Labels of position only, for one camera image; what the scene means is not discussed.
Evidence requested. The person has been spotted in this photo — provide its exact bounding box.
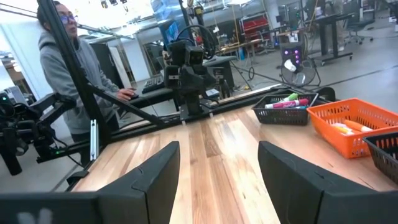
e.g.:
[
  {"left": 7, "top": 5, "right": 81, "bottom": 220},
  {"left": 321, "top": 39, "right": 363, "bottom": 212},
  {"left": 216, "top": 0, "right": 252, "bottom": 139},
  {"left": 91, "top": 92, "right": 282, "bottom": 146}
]
[{"left": 36, "top": 0, "right": 138, "bottom": 143}]

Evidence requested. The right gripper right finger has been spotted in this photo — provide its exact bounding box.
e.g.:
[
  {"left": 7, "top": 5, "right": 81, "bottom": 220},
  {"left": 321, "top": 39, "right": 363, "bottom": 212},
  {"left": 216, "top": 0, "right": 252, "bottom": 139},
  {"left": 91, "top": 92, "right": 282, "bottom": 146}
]
[{"left": 257, "top": 141, "right": 376, "bottom": 224}]

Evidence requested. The blue-lit computer monitor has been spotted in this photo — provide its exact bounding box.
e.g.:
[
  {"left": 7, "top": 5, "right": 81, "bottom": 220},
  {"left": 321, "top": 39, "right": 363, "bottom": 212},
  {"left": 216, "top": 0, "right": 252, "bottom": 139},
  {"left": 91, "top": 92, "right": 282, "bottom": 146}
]
[{"left": 158, "top": 21, "right": 182, "bottom": 47}]

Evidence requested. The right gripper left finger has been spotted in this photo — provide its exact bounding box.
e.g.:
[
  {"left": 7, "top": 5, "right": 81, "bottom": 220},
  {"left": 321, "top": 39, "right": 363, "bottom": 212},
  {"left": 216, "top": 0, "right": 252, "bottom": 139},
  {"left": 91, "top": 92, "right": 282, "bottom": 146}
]
[{"left": 98, "top": 141, "right": 181, "bottom": 224}]

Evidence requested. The magenta Expo marker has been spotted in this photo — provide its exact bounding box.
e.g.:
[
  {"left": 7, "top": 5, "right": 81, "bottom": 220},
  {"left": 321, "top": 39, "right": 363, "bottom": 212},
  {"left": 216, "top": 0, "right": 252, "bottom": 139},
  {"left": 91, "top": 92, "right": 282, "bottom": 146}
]
[{"left": 264, "top": 98, "right": 310, "bottom": 110}]

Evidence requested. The black keyboard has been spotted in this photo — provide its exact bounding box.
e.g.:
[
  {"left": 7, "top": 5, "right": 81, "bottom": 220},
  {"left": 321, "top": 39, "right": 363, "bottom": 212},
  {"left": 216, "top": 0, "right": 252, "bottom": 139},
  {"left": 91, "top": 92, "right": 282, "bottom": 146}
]
[{"left": 141, "top": 75, "right": 166, "bottom": 95}]

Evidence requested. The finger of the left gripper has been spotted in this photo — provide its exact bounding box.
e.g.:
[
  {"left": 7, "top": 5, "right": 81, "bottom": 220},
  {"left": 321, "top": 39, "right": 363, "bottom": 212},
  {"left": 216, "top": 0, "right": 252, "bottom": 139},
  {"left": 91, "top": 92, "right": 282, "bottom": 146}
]
[
  {"left": 195, "top": 67, "right": 216, "bottom": 93},
  {"left": 180, "top": 67, "right": 196, "bottom": 94}
]

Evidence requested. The orange mesh basket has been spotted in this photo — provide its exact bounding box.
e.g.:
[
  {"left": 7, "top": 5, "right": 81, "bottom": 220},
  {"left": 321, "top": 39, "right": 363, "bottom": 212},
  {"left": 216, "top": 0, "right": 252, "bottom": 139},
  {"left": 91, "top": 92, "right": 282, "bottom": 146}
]
[{"left": 306, "top": 97, "right": 398, "bottom": 160}]

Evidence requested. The black office chair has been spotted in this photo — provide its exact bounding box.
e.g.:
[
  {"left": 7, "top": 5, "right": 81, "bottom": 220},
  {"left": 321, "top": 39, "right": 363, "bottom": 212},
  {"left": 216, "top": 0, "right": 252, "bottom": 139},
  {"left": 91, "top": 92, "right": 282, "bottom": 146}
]
[{"left": 343, "top": 0, "right": 376, "bottom": 46}]

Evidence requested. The yellow-capped white marker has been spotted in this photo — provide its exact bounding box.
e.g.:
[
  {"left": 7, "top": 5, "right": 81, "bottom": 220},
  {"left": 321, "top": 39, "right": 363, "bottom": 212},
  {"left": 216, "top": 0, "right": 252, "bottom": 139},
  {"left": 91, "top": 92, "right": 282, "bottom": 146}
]
[{"left": 330, "top": 123, "right": 356, "bottom": 136}]

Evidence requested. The black floor fan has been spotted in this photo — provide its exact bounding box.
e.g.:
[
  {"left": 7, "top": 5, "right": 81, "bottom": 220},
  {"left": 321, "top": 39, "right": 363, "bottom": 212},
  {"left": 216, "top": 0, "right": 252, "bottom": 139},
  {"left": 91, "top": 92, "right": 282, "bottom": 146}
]
[{"left": 279, "top": 57, "right": 318, "bottom": 88}]

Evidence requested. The black side desk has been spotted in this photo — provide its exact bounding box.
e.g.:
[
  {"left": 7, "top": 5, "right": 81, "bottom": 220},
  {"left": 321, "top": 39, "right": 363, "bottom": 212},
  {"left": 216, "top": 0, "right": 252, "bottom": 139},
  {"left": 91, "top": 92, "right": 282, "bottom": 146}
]
[{"left": 129, "top": 55, "right": 239, "bottom": 110}]

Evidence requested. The orange-capped white marker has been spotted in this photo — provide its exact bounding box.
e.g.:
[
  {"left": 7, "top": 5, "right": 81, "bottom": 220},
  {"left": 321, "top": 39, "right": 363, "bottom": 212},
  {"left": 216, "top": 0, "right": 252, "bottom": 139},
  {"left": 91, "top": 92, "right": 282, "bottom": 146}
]
[{"left": 343, "top": 119, "right": 374, "bottom": 134}]

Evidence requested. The black box with purple lights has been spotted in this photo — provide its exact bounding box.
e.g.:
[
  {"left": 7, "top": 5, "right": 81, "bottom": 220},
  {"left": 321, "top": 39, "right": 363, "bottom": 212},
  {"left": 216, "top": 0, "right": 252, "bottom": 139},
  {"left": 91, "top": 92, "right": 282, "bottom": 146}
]
[{"left": 280, "top": 42, "right": 305, "bottom": 67}]

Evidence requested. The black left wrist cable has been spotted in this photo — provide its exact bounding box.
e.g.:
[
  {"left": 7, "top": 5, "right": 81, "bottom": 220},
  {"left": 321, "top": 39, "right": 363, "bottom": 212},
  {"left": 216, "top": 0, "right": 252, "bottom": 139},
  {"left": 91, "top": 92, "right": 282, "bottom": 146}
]
[{"left": 175, "top": 24, "right": 218, "bottom": 60}]

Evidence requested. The red storage shelf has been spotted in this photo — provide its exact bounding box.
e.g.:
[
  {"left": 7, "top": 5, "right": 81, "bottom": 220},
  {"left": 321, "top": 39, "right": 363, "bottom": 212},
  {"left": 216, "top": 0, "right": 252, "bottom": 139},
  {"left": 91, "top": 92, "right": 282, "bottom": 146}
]
[{"left": 239, "top": 14, "right": 271, "bottom": 43}]

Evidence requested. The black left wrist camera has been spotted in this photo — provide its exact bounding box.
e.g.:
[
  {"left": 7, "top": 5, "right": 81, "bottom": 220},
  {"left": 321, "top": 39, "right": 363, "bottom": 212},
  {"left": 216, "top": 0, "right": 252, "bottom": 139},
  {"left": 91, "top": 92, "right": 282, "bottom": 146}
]
[{"left": 185, "top": 45, "right": 205, "bottom": 67}]

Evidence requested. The silver aluminium extrusion post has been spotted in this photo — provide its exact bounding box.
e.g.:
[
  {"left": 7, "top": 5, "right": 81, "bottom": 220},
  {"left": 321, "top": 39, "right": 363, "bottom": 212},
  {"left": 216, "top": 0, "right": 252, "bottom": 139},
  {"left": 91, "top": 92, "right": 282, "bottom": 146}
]
[{"left": 89, "top": 119, "right": 100, "bottom": 162}]

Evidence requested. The light green Expo marker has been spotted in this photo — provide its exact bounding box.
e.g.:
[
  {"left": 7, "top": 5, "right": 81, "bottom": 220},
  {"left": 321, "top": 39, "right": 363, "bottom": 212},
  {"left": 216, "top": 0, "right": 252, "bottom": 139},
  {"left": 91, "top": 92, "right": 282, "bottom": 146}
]
[{"left": 272, "top": 92, "right": 299, "bottom": 104}]

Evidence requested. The black table clamp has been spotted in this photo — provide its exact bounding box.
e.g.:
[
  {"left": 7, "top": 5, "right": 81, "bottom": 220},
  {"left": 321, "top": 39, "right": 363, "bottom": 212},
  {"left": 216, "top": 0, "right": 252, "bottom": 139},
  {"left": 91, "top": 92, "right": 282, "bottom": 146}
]
[
  {"left": 316, "top": 86, "right": 337, "bottom": 103},
  {"left": 66, "top": 169, "right": 90, "bottom": 187}
]

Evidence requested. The black standing desk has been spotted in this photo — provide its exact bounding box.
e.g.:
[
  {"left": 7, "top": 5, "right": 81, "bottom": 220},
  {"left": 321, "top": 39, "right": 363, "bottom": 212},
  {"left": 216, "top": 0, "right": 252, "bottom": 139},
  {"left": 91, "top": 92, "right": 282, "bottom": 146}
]
[{"left": 306, "top": 12, "right": 356, "bottom": 67}]

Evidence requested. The black mesh basket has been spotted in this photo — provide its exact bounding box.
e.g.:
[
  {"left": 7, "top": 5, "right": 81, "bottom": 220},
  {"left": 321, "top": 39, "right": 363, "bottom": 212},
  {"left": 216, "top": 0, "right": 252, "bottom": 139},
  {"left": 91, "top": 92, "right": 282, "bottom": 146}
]
[
  {"left": 251, "top": 92, "right": 320, "bottom": 126},
  {"left": 363, "top": 131, "right": 398, "bottom": 185}
]

